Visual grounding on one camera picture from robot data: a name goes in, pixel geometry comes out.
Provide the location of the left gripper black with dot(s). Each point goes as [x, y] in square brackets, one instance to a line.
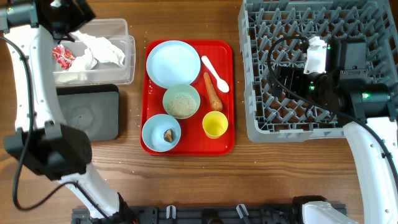
[78, 18]

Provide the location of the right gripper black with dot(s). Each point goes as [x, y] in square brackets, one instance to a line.
[293, 74]

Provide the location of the red snack wrapper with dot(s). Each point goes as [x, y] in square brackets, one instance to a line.
[63, 56]

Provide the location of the white paper napkin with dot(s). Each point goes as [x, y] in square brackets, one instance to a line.
[99, 49]

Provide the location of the yellow plastic cup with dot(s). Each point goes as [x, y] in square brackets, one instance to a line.
[215, 124]

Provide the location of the green bowl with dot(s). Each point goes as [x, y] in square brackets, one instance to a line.
[188, 89]

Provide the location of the white rice grains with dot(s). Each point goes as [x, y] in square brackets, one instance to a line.
[182, 106]

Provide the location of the brown food scrap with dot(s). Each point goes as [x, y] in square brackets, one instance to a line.
[169, 135]

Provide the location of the small light blue bowl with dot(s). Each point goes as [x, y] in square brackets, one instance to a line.
[153, 132]

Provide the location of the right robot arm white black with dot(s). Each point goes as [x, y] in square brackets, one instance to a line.
[335, 79]

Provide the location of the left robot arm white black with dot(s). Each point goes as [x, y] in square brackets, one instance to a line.
[43, 142]

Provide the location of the grey dishwasher rack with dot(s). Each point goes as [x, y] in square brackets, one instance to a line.
[268, 32]

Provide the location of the clear plastic waste bin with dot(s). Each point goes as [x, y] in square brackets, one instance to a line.
[116, 31]

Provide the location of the black waste tray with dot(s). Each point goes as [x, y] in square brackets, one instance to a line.
[92, 109]

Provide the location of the white plastic spoon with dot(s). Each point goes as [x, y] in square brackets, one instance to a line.
[221, 84]

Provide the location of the orange carrot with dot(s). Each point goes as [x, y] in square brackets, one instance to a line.
[214, 100]

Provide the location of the red serving tray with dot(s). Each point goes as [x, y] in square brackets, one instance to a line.
[194, 141]

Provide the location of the large light blue plate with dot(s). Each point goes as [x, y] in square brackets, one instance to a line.
[173, 62]

